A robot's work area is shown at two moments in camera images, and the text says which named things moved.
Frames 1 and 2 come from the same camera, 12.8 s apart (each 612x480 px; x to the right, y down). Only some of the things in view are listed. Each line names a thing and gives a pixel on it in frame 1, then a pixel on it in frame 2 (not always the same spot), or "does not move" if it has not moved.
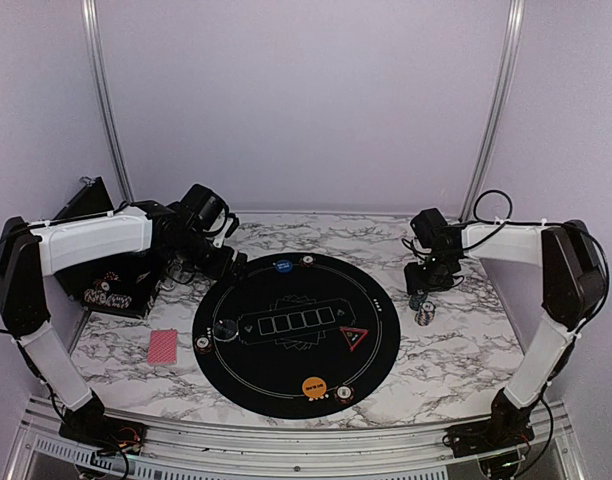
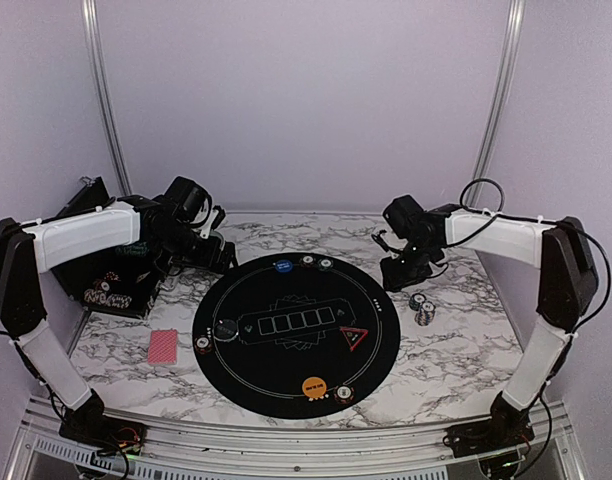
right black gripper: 414,282 to 394,281
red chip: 307,260 does not move
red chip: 344,394 does not move
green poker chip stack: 415,301 does not move
